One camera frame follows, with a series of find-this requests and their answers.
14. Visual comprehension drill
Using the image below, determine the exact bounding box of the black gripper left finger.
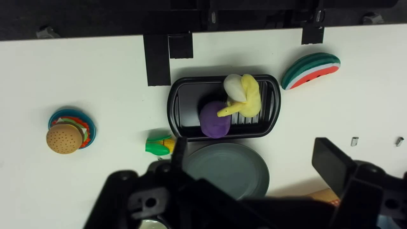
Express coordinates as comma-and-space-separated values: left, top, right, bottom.
83, 136, 272, 229

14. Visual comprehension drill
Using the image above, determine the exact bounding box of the purple plush toy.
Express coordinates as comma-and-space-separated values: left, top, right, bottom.
197, 99, 233, 140

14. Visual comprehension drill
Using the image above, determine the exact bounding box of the long black strip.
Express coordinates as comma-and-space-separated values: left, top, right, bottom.
143, 34, 172, 87

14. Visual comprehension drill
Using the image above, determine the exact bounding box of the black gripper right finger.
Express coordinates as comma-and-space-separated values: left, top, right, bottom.
312, 137, 407, 229

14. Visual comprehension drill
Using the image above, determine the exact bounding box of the yellow peeled banana plush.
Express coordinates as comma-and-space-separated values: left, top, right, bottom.
216, 72, 263, 119

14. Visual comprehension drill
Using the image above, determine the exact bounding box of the toy burger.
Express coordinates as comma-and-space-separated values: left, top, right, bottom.
45, 115, 93, 155

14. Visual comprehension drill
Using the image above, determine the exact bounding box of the short wide black strip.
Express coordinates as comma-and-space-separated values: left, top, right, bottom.
168, 31, 195, 59

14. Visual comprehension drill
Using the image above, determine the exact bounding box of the watermelon slice toy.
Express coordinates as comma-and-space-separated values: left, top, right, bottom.
280, 51, 342, 91

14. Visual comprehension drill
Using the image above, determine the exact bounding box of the yellow and green corn toy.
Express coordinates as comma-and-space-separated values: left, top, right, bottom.
144, 133, 177, 157

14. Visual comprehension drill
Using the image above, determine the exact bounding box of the grey round plate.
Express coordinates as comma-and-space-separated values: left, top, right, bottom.
182, 141, 271, 201

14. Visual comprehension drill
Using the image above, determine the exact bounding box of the small blue plate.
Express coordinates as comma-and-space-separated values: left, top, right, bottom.
47, 105, 98, 150

